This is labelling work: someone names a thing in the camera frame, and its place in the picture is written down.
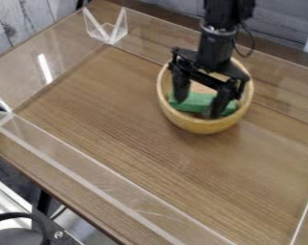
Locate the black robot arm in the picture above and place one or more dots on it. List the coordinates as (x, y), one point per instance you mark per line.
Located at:
(226, 15)

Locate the black table leg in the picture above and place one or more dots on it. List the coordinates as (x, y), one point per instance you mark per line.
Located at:
(44, 202)

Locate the clear acrylic corner bracket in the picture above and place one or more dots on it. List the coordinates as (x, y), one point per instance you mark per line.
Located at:
(108, 33)

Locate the clear acrylic barrier wall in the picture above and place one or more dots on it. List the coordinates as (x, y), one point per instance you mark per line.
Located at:
(82, 129)

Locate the black metal base plate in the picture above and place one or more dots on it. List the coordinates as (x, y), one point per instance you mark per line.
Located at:
(57, 236)

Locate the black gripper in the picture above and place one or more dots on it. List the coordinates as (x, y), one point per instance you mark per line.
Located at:
(208, 66)

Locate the green rectangular block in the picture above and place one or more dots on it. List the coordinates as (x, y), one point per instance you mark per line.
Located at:
(196, 104)

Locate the brown wooden bowl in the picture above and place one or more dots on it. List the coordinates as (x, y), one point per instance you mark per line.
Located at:
(189, 121)

